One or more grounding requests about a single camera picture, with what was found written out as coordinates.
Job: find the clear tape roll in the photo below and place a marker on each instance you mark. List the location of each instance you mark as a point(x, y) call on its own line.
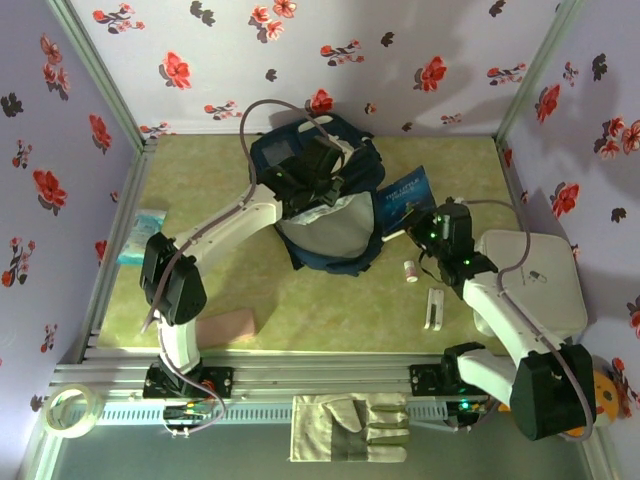
point(46, 412)

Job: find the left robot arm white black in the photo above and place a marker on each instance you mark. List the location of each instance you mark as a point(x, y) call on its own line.
point(230, 220)

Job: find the navy blue backpack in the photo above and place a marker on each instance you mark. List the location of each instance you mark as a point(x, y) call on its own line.
point(330, 266)

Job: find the small white bottle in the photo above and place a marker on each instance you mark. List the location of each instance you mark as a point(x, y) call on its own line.
point(411, 272)

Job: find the white stapler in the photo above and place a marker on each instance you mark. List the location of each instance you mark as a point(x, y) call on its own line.
point(434, 310)

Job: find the blue tissue pack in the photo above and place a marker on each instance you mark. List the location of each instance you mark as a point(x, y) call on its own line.
point(142, 235)

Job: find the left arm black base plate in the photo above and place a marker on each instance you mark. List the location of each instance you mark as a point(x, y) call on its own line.
point(220, 380)

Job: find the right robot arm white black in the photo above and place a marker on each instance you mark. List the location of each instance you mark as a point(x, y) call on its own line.
point(500, 310)

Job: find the small circuit board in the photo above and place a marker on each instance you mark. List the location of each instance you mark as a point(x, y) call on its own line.
point(187, 412)
point(465, 406)

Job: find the white square storage case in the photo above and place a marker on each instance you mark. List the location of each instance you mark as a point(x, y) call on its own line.
point(550, 280)

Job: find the aluminium corner post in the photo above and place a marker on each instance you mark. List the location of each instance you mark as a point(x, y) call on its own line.
point(95, 70)
point(540, 65)

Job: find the Little Prince book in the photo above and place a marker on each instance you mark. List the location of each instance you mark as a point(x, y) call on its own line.
point(405, 200)

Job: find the orange plush toy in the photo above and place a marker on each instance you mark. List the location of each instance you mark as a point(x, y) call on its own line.
point(607, 400)

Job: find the grey work glove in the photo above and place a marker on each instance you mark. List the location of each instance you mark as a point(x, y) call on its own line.
point(320, 425)

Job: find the aluminium frame rail long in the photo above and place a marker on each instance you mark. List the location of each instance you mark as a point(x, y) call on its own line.
point(320, 372)

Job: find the aluminium side rail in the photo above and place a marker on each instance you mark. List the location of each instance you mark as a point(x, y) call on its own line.
point(510, 175)
point(131, 185)

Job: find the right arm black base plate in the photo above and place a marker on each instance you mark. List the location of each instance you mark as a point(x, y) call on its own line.
point(425, 380)

